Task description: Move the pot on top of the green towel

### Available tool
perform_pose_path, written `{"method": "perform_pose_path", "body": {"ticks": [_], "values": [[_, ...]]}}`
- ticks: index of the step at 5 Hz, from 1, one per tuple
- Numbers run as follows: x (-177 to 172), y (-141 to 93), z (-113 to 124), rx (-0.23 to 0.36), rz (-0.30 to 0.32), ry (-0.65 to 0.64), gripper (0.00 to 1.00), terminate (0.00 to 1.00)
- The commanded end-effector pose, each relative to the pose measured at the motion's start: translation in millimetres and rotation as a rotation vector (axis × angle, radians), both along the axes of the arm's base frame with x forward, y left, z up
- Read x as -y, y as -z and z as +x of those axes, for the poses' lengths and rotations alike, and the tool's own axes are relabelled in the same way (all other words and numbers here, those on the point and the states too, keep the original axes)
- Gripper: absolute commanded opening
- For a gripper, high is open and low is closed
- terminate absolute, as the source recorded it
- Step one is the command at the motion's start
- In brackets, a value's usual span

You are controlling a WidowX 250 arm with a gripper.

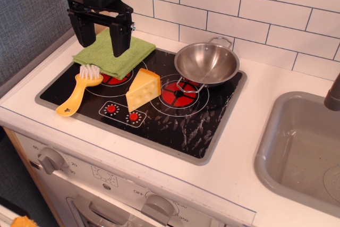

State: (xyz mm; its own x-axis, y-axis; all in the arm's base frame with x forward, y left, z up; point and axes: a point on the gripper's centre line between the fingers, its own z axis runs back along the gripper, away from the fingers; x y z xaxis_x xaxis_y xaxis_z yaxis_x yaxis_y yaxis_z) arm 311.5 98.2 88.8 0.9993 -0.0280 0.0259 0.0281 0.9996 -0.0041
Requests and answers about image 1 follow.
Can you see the grey faucet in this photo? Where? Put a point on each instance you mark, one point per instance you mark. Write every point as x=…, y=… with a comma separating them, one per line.
x=332, y=99

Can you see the grey oven door handle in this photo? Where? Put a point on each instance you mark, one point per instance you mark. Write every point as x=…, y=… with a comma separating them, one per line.
x=100, y=213

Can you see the yellow toy cheese wedge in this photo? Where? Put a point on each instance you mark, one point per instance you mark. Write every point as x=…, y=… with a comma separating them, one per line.
x=145, y=87

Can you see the yellow dish brush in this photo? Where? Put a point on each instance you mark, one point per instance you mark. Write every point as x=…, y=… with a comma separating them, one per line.
x=88, y=76

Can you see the grey right oven knob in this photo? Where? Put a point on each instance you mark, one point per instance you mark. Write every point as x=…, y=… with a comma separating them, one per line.
x=158, y=209

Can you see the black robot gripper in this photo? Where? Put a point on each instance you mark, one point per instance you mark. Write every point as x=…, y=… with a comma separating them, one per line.
x=119, y=22

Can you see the orange fuzzy object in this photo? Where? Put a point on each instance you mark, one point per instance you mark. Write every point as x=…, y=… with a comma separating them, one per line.
x=23, y=221

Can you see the grey left oven knob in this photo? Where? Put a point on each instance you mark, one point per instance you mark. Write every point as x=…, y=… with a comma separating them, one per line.
x=50, y=160

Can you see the grey plastic sink basin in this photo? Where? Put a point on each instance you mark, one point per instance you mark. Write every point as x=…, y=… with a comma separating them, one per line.
x=298, y=157

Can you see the small stainless steel pan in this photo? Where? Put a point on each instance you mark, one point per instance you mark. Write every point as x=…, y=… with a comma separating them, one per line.
x=208, y=64

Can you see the black toy stovetop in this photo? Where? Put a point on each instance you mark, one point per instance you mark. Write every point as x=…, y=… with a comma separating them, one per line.
x=185, y=121

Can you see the grey oven knob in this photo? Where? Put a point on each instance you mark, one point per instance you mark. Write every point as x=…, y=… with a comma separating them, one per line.
x=158, y=209
x=50, y=160

